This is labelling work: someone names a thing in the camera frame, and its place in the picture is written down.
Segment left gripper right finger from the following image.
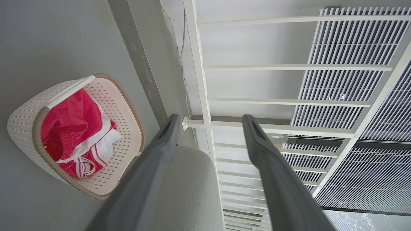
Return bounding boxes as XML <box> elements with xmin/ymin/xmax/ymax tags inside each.
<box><xmin>242</xmin><ymin>114</ymin><xmax>336</xmax><ymax>231</ymax></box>

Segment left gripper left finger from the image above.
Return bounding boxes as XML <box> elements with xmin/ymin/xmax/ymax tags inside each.
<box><xmin>85</xmin><ymin>114</ymin><xmax>181</xmax><ymax>231</ymax></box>

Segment cream perforated plastic laundry basket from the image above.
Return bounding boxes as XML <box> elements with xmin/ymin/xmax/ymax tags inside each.
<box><xmin>7</xmin><ymin>73</ymin><xmax>145</xmax><ymax>200</ymax></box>

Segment white red striped garment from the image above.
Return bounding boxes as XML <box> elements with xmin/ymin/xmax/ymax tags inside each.
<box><xmin>57</xmin><ymin>128</ymin><xmax>122</xmax><ymax>179</ymax></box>

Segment grey fabric sofa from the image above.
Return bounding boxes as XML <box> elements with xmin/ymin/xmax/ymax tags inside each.
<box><xmin>151</xmin><ymin>146</ymin><xmax>225</xmax><ymax>231</ymax></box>

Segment red shorts with white band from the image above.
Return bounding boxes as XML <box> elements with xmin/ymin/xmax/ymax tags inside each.
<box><xmin>41</xmin><ymin>88</ymin><xmax>118</xmax><ymax>165</ymax></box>

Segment white metal railing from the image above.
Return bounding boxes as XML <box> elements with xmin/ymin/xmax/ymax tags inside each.
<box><xmin>181</xmin><ymin>0</ymin><xmax>411</xmax><ymax>231</ymax></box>

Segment white slatted window blind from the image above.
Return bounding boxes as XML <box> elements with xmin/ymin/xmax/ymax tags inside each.
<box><xmin>283</xmin><ymin>6</ymin><xmax>411</xmax><ymax>215</ymax></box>

